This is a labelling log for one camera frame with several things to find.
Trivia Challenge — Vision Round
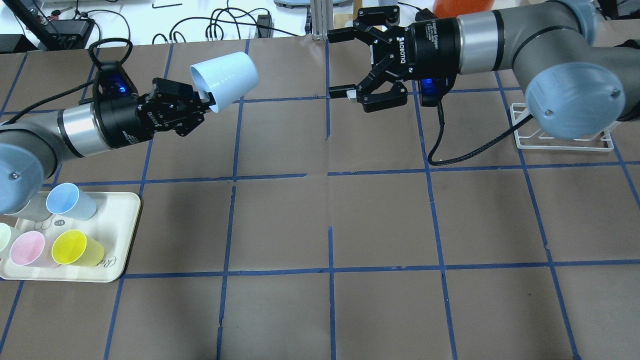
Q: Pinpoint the pink plastic cup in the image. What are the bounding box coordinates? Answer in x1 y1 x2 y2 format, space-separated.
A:
9 230 60 269

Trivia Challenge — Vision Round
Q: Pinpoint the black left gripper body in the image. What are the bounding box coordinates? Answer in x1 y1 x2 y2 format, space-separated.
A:
94 78 207 149

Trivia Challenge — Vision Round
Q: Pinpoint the black right camera cable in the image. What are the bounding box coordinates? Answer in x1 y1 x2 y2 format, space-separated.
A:
427 100 533 166

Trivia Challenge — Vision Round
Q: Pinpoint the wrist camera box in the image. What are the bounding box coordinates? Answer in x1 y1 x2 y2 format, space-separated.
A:
93 61 138 101
418 75 457 107

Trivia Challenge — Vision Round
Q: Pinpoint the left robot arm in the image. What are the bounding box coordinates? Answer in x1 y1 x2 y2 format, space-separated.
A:
0 78 218 215

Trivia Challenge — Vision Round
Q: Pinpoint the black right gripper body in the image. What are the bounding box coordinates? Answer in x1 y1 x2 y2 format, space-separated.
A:
370 17 461 88

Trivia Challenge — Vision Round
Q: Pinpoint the light blue ikea cup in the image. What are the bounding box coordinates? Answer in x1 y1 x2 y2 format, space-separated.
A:
189 51 259 113

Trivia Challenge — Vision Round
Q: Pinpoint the grey plastic cup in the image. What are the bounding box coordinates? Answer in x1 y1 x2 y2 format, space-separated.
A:
5 193 53 223

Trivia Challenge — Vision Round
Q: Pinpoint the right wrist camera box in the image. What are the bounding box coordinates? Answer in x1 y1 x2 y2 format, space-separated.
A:
418 75 457 107

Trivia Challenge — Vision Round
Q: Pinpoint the yellow plastic cup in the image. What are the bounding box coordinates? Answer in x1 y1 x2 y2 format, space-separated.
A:
51 229 106 267

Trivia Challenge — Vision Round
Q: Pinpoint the wooden mug tree stand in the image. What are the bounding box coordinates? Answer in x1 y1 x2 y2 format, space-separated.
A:
333 13 356 30

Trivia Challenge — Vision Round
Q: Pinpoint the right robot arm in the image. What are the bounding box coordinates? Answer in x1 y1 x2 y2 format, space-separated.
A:
327 0 640 139

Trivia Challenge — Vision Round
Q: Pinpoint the orange bucket with lid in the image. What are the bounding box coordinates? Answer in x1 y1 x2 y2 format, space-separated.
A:
432 0 495 18

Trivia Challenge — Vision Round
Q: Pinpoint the white wire cup rack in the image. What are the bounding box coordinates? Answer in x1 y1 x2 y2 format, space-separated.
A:
513 117 619 152

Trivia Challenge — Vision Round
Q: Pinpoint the cream white plastic cup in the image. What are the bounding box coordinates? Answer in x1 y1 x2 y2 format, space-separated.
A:
0 223 15 259

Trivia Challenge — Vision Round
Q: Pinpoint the cream plastic tray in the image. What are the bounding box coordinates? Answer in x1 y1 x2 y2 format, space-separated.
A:
0 191 142 283

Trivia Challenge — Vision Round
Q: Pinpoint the aluminium frame post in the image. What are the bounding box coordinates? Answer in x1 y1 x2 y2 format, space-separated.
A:
310 0 334 41

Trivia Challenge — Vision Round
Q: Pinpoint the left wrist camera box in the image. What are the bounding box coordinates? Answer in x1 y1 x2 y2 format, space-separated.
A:
93 61 138 101

